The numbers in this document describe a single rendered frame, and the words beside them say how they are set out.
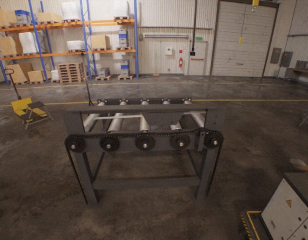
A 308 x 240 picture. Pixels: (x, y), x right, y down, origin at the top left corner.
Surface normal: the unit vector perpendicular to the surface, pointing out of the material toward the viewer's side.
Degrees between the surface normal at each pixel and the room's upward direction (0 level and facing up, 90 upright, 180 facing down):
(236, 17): 90
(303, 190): 0
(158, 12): 90
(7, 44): 90
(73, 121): 90
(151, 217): 0
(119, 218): 0
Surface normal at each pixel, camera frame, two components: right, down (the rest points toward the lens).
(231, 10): 0.06, 0.44
